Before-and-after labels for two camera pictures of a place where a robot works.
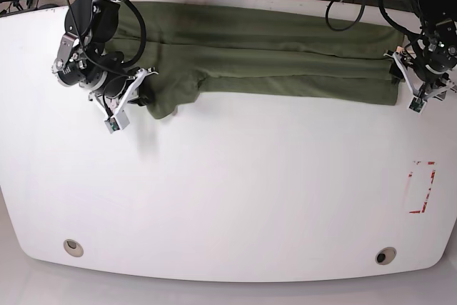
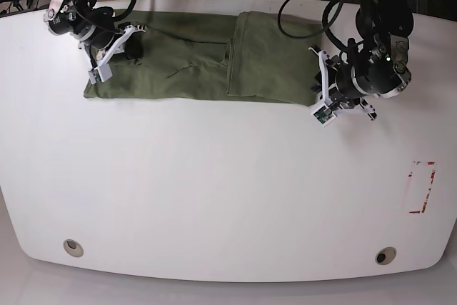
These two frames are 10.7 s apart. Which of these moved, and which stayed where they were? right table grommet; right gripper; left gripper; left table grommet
Moved: left gripper; right gripper
Stayed: right table grommet; left table grommet
